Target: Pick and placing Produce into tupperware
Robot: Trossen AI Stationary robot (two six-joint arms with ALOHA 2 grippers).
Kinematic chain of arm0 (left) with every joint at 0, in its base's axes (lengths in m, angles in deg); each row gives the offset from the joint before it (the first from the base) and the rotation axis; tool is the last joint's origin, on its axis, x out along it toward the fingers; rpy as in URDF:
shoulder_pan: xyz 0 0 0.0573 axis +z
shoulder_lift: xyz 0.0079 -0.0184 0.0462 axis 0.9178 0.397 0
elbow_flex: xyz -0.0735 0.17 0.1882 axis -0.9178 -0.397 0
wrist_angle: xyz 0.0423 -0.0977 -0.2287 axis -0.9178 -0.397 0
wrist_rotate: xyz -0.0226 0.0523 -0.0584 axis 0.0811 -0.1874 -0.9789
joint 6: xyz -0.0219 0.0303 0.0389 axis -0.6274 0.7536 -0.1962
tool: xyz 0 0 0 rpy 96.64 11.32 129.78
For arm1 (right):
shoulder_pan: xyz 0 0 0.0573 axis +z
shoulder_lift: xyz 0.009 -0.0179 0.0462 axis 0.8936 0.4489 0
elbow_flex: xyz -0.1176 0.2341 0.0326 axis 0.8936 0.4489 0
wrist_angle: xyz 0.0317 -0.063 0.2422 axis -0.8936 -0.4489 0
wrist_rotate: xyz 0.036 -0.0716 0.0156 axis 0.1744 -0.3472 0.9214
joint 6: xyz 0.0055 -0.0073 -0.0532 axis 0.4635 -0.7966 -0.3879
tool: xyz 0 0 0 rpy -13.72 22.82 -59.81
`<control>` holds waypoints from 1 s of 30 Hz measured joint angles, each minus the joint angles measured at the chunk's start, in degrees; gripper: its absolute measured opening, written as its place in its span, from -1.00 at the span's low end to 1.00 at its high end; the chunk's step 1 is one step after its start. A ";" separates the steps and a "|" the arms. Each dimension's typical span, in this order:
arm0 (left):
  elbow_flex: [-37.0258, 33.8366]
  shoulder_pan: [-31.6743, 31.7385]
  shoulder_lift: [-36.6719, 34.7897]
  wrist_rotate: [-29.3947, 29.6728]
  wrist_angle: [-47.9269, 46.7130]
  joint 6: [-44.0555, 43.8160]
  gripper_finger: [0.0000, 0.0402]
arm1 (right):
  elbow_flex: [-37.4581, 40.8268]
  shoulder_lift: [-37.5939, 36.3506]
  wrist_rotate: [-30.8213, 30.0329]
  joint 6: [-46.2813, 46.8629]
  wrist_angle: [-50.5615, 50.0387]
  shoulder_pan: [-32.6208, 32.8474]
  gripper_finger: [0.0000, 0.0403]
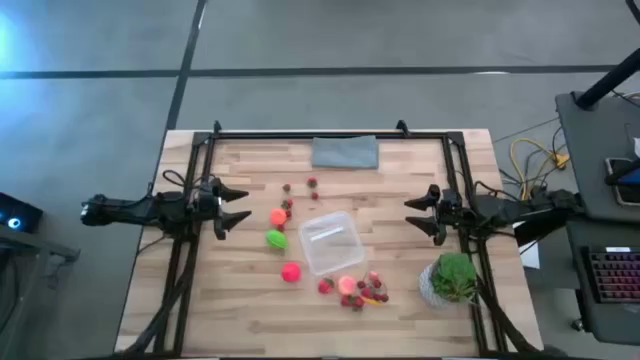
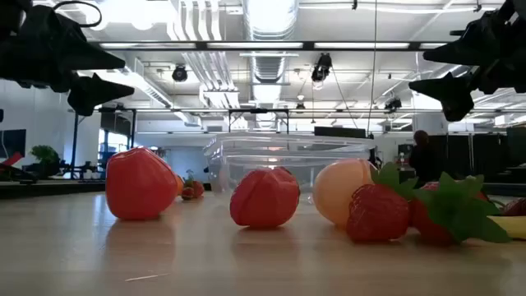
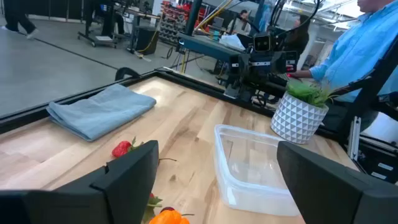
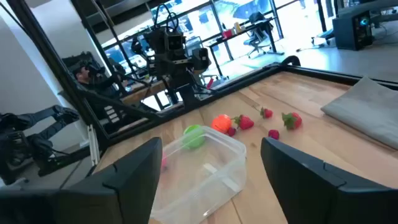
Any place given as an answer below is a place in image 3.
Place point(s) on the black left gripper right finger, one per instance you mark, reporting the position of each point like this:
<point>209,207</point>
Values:
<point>317,193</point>

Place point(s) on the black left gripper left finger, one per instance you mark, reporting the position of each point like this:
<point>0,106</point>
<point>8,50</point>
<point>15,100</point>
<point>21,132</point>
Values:
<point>130,186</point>

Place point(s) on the small strawberry with leaves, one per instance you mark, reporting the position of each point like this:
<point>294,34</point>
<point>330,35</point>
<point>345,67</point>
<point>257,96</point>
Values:
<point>121,149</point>
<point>152,202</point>

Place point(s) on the orange peeled tangerine toy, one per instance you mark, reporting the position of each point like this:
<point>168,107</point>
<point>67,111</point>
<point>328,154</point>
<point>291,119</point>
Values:
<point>168,218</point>

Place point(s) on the clear plastic tupperware container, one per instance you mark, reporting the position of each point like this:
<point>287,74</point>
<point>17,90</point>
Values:
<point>248,174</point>

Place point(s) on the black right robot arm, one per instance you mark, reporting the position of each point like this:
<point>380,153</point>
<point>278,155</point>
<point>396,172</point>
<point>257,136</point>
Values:
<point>241,73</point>

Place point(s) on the white plastic bag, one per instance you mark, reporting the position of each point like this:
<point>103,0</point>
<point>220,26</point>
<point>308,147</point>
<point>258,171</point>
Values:
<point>231,42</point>

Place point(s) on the person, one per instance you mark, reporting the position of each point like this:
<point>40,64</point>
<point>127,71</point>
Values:
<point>15,15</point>
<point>239,26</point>
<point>357,46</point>
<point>298,39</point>

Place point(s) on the grey workstation desk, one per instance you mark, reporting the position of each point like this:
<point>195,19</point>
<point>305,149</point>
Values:
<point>205,48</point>

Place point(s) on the white geometric plant pot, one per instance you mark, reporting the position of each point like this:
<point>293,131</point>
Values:
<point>295,121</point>

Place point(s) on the black pole with boom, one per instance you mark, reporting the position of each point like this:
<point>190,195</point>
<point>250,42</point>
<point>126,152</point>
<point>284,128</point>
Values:
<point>193,17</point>

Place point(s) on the blue folded cloth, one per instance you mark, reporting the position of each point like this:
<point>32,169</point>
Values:
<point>99,112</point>

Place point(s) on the rack of red bins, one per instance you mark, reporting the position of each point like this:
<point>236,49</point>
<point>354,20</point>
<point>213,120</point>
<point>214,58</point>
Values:
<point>172,28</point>

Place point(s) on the black box on floor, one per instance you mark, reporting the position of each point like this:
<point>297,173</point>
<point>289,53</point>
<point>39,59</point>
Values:
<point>146,40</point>

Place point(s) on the black rolling desk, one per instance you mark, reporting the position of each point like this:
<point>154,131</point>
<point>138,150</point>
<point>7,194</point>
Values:
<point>107,18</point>

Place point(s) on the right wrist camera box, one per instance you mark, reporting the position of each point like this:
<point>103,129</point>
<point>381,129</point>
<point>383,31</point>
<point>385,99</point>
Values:
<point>262,43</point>

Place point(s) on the black aluminium rig frame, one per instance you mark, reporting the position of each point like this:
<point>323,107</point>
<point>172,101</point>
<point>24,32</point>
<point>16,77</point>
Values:
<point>31,114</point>

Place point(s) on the black partition wall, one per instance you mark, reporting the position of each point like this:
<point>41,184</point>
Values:
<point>62,7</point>

